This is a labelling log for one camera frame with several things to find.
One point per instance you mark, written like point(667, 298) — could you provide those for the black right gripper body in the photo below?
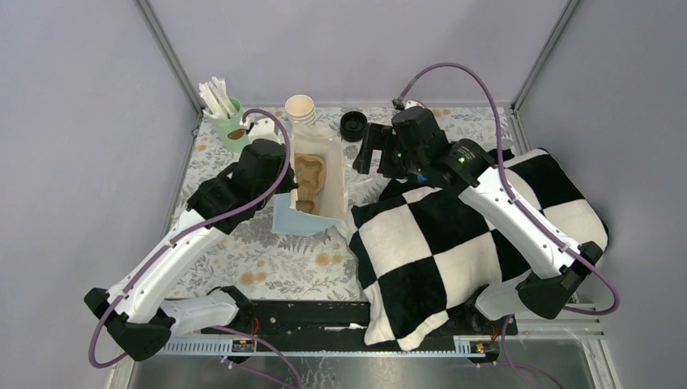
point(402, 163)

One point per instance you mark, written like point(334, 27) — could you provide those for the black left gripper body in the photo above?
point(262, 194)

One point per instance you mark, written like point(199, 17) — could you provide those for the single cardboard cup carrier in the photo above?
point(310, 173)

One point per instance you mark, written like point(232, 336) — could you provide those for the light blue paper bag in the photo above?
point(320, 200)

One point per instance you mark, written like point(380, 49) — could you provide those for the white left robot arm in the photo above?
point(137, 312)

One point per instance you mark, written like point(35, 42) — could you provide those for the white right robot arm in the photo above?
point(558, 262)

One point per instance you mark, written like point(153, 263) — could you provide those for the green cup with straws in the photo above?
point(224, 114)

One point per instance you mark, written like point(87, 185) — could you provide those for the stack of paper cups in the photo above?
point(301, 109)

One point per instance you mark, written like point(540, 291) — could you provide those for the floral patterned table mat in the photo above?
point(267, 265)

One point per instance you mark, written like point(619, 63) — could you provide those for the black white checkered pillow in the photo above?
point(422, 252)

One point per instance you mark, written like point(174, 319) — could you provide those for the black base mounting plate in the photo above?
point(340, 326)

